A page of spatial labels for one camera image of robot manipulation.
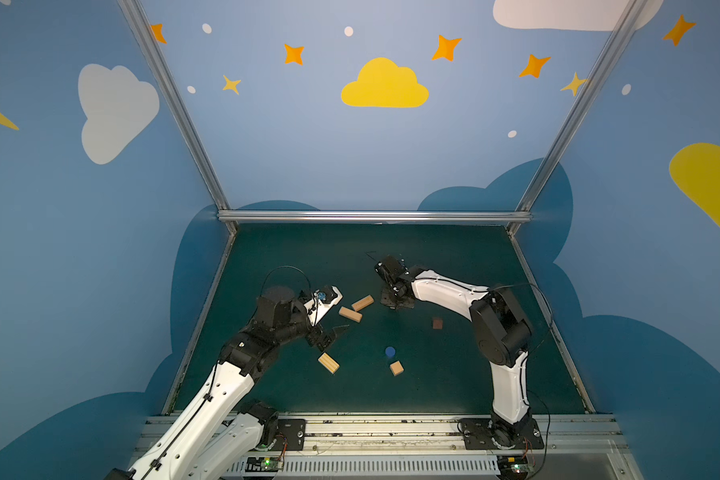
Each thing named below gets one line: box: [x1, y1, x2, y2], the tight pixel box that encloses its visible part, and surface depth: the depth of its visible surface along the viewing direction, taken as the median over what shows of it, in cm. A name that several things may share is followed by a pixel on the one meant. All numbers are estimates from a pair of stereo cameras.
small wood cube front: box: [390, 360, 404, 377], surface depth 86 cm
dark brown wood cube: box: [432, 317, 444, 330], surface depth 95 cm
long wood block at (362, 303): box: [351, 294, 375, 312], surface depth 100 cm
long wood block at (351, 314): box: [338, 306, 363, 323], surface depth 98 cm
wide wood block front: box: [318, 352, 340, 374], surface depth 87 cm
